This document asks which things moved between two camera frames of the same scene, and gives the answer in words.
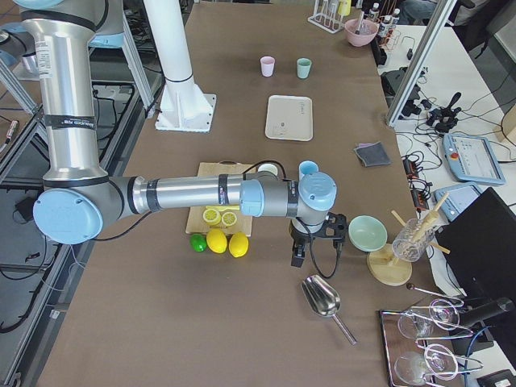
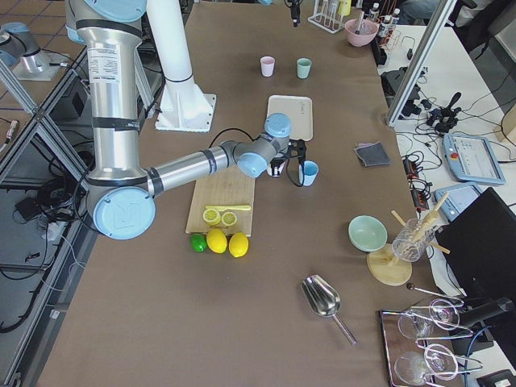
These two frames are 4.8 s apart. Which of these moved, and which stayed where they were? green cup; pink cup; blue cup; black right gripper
Moved: black right gripper
Stayed: pink cup; green cup; blue cup
